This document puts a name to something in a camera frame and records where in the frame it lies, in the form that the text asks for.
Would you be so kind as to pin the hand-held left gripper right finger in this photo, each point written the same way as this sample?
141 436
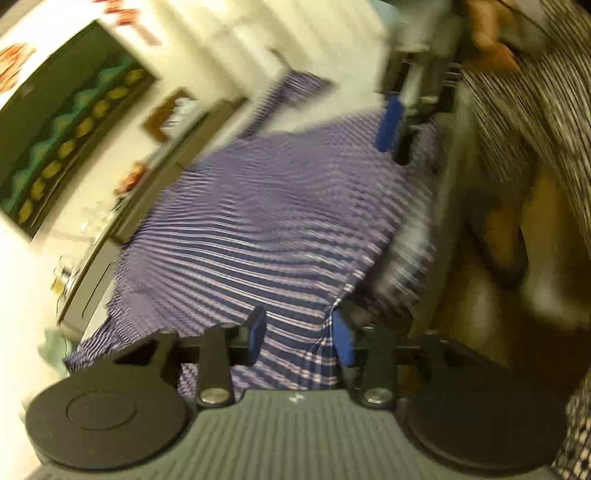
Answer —
344 339

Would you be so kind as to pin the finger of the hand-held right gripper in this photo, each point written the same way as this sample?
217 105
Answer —
390 122

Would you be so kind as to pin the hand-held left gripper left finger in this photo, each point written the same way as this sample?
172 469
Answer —
256 337

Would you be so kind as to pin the purple plaid shirt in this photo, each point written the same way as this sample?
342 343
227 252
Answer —
258 217

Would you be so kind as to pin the person's right hand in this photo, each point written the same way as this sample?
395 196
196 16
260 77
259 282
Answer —
485 32

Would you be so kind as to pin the white curtain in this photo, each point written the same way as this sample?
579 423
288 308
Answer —
351 55

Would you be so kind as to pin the person's patterned clothing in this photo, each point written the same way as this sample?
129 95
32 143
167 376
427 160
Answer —
545 92

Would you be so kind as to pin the clear glass jars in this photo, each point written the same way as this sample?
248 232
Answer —
97 219

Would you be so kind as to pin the fruit bowl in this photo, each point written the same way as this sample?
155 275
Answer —
133 179

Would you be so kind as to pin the yellow glass cup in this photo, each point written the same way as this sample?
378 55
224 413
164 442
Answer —
63 279

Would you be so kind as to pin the green plastic chair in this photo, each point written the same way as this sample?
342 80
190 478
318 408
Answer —
53 346

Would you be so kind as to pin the wooden framed board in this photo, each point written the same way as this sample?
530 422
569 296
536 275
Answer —
168 115

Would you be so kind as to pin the red hanging ornament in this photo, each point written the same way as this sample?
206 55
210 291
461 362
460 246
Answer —
129 16

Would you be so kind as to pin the dark patterned wall hanging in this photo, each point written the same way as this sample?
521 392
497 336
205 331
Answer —
69 129

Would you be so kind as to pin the red wall decoration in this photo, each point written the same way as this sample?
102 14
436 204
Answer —
14 64

